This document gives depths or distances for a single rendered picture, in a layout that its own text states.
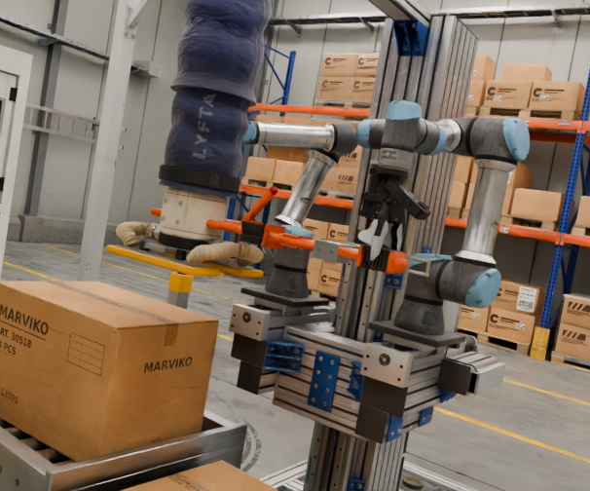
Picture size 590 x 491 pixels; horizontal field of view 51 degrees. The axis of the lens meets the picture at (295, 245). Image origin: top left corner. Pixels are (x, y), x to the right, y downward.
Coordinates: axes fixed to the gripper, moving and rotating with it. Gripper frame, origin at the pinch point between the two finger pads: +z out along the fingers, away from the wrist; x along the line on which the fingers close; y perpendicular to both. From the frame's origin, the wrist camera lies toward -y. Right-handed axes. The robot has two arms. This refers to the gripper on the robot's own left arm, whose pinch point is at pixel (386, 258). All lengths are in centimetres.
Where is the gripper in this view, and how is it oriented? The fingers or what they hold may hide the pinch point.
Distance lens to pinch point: 143.4
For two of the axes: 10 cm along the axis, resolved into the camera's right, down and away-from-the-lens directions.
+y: -8.0, -1.7, 5.8
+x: -5.8, -0.6, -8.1
